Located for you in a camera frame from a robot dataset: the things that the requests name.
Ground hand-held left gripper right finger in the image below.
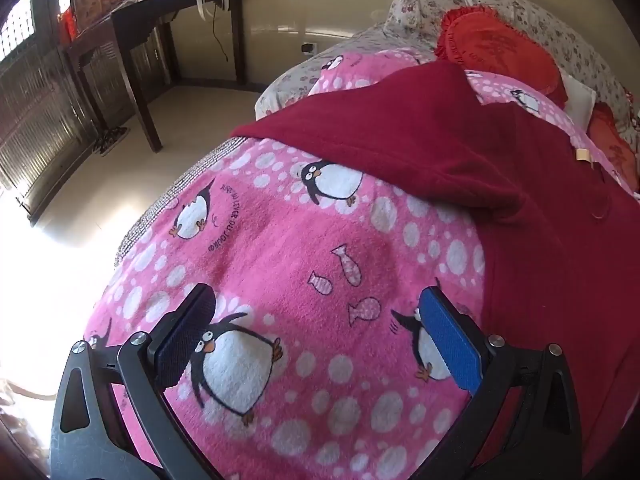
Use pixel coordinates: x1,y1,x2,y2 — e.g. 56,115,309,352
407,285,583,480

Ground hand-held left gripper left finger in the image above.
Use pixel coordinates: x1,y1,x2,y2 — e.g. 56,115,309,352
49,283,226,480

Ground dark red garment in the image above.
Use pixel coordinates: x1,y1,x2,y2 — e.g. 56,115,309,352
230,62,640,480

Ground pink penguin blanket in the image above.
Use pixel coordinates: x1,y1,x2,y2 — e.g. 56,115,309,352
82,51,636,480

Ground pair of slippers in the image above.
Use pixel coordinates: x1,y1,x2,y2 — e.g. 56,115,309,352
92,126,131,157

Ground small red cushion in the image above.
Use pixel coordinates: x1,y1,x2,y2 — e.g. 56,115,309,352
587,102,640,196

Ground metal folding gate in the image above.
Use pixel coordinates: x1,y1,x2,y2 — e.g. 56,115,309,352
0,0,166,226

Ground white pillow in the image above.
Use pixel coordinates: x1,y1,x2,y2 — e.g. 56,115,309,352
560,70,598,126

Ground large red frilled cushion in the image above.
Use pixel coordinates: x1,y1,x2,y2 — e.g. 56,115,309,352
434,4,568,108

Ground dark wooden table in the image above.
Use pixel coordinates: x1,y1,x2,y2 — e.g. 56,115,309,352
60,0,248,153

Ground floral pillow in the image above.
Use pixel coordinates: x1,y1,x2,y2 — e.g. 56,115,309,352
385,0,481,56
460,0,640,126

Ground red packet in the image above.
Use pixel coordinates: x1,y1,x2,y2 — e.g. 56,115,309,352
60,7,79,43

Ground patterned cardboard box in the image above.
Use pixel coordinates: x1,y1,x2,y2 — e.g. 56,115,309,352
70,0,148,38

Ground black cable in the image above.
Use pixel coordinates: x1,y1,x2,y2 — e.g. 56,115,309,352
212,2,236,63

